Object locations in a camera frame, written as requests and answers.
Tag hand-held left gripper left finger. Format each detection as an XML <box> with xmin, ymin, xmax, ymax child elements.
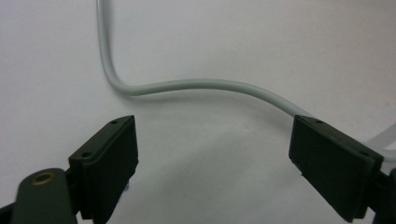
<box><xmin>68</xmin><ymin>115</ymin><xmax>140</xmax><ymax>224</ymax></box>

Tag grey cable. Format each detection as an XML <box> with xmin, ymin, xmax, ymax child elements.
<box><xmin>95</xmin><ymin>0</ymin><xmax>396</xmax><ymax>164</ymax></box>

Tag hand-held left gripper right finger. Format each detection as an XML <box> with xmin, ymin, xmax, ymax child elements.
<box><xmin>288</xmin><ymin>114</ymin><xmax>385</xmax><ymax>223</ymax></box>

